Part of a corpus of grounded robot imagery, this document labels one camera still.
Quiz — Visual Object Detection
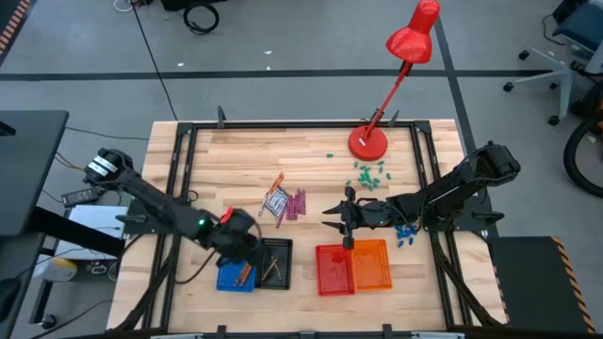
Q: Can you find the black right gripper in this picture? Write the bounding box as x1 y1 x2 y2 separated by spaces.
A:
321 186 397 250

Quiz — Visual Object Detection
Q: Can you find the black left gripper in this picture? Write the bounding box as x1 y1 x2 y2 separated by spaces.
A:
209 209 261 265

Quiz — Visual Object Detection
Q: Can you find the blue plastic basket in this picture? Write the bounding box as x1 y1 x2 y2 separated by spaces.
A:
215 253 259 294

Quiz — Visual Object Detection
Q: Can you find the red plastic basket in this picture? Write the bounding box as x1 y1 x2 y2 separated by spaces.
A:
314 243 357 297

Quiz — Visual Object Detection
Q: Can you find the black plastic basket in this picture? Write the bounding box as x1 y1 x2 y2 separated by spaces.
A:
253 237 294 291

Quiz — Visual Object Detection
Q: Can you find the orange plastic basket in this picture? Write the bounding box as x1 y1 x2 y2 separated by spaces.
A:
350 238 394 292

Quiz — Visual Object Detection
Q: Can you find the red desk lamp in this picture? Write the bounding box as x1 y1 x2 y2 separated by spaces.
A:
347 0 442 163

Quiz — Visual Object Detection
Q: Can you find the white box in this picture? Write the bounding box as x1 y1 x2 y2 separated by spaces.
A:
55 204 129 261

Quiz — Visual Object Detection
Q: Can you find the black power adapter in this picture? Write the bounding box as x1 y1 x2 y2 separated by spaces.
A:
60 187 100 208

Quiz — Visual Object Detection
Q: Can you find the yellow white device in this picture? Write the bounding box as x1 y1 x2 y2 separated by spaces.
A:
32 256 79 283

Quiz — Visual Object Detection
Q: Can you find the black platform striped edge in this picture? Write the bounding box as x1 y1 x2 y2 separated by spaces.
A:
486 234 598 334

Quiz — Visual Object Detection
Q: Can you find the black desk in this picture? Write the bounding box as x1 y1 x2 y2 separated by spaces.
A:
0 110 127 339

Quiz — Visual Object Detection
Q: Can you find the black floor box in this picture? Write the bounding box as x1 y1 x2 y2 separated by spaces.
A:
160 0 227 11

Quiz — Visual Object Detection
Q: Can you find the white office chair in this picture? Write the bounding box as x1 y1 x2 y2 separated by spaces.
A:
501 0 603 127

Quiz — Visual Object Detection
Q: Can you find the black orange machine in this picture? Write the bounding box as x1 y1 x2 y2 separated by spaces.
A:
570 82 603 136

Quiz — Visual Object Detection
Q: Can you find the black mat striped edge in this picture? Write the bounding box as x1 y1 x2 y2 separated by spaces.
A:
0 0 33 65

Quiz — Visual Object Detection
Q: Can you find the black metal table frame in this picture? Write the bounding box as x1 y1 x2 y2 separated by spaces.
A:
112 120 505 339

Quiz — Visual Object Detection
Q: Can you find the thin black floor cable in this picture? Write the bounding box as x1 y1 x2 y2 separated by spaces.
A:
64 125 151 141

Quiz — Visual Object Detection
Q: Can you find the long black floor cable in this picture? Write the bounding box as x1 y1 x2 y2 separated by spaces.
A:
130 0 179 121

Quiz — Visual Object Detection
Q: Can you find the black cable coil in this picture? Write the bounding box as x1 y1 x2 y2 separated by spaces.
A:
182 2 220 36

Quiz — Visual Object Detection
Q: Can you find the black hose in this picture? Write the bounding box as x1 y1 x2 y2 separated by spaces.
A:
562 117 603 199

